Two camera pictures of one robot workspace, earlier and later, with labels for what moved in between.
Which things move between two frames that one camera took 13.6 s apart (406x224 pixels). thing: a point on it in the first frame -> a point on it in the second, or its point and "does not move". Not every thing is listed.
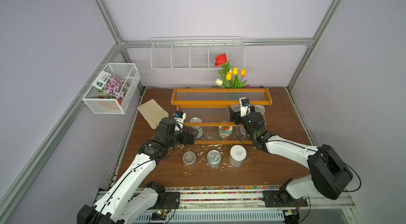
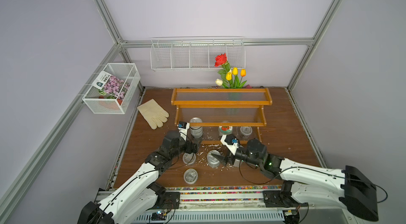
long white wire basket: [196, 53] does not move
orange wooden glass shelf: [208, 111] does not move
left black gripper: [191, 137] -> [189, 149]
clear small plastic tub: [188, 158] does not move
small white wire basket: [112, 90] does not move
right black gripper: [233, 114] -> [223, 159]
